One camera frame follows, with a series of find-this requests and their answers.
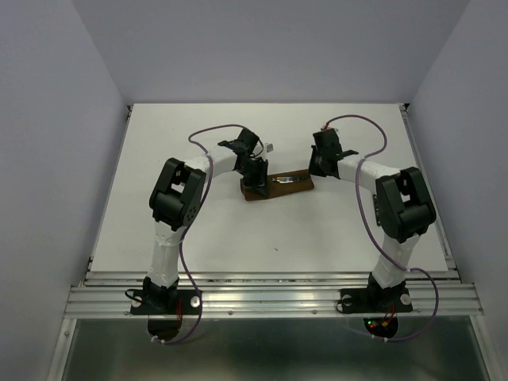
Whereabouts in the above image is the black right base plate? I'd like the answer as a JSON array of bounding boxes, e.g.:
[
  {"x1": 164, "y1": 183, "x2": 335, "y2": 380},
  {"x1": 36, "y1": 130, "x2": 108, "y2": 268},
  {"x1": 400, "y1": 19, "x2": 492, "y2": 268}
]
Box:
[{"x1": 335, "y1": 288, "x2": 414, "y2": 315}]

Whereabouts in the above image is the purple cable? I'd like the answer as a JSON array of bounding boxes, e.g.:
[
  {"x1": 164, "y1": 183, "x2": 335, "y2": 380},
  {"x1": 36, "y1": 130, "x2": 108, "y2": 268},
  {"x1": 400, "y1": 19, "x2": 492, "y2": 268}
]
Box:
[
  {"x1": 321, "y1": 114, "x2": 440, "y2": 343},
  {"x1": 149, "y1": 125, "x2": 249, "y2": 346}
]

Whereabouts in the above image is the aluminium rail frame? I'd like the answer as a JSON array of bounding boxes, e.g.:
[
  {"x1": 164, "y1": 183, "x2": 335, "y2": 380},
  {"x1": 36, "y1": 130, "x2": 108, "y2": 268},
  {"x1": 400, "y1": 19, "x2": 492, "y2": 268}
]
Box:
[{"x1": 47, "y1": 102, "x2": 497, "y2": 381}]

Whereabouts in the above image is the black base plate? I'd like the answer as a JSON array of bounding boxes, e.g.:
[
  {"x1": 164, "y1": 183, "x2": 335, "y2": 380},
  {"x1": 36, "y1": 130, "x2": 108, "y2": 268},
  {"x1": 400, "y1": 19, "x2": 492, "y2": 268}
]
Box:
[
  {"x1": 125, "y1": 289, "x2": 201, "y2": 316},
  {"x1": 335, "y1": 288, "x2": 414, "y2": 315}
]

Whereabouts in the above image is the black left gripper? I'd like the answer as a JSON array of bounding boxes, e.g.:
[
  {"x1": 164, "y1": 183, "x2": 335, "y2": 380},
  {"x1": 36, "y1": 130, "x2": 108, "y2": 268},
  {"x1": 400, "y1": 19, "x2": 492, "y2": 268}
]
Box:
[{"x1": 236, "y1": 159, "x2": 269, "y2": 198}]

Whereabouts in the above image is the brown cloth napkin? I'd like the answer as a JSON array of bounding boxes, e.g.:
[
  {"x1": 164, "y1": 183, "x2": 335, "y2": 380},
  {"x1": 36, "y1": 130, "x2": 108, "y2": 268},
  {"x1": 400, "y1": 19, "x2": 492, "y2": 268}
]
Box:
[{"x1": 241, "y1": 169, "x2": 314, "y2": 202}]

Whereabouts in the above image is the silver fork dark handle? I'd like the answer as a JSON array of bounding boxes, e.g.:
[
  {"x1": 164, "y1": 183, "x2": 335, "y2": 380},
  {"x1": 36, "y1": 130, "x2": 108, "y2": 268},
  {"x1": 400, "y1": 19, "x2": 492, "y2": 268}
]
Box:
[{"x1": 372, "y1": 194, "x2": 381, "y2": 226}]

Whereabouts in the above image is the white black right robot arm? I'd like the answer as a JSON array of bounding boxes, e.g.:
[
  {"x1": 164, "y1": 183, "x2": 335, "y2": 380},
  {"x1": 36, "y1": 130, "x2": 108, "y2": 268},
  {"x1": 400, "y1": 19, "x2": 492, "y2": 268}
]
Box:
[{"x1": 309, "y1": 129, "x2": 437, "y2": 314}]

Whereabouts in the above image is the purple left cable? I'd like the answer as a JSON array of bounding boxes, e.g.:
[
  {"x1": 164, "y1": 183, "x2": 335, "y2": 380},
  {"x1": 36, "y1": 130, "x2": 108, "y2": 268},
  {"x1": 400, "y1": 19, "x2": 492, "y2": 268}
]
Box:
[{"x1": 149, "y1": 125, "x2": 249, "y2": 346}]

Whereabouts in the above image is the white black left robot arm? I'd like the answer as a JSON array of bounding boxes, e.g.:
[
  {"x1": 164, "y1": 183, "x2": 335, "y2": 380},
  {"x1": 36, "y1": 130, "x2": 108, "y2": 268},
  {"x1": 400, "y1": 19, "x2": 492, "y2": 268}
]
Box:
[{"x1": 126, "y1": 127, "x2": 269, "y2": 315}]

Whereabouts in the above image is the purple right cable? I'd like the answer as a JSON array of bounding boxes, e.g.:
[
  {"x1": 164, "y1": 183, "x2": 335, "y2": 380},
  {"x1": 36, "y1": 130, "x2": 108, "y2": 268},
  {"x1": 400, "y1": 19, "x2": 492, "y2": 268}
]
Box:
[{"x1": 321, "y1": 114, "x2": 440, "y2": 343}]

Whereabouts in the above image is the silver knife dark handle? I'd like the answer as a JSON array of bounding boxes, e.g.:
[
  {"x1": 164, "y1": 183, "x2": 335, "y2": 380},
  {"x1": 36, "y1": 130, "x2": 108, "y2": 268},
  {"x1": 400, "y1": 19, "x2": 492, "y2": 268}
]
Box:
[{"x1": 271, "y1": 176, "x2": 307, "y2": 184}]

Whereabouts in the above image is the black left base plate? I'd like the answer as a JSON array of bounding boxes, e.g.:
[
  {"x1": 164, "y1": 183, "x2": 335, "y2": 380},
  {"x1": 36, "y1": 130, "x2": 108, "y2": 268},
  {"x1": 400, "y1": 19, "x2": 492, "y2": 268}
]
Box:
[{"x1": 125, "y1": 289, "x2": 201, "y2": 316}]

